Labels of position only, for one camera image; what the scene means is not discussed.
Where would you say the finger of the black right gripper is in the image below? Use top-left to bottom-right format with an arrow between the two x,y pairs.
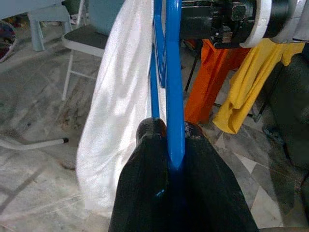
181,6 -> 214,39

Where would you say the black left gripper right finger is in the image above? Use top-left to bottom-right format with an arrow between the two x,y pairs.
178,122 -> 259,232

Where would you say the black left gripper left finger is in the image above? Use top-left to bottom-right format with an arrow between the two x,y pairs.
108,117 -> 171,232

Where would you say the blue plastic hanger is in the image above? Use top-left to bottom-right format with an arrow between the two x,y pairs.
148,0 -> 187,171

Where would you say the white shirt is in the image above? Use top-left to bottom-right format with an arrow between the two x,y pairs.
75,0 -> 167,212

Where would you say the orange t-shirt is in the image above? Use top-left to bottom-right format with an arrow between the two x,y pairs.
184,38 -> 252,124

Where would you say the yellow polo shirt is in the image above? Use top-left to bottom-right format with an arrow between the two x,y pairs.
212,38 -> 305,135

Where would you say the green leather sofa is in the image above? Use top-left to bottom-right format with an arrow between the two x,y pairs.
259,52 -> 309,218

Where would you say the white folding chair black seat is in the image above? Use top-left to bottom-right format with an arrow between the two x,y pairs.
61,0 -> 109,102

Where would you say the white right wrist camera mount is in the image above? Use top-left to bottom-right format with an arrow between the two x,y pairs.
239,0 -> 273,48

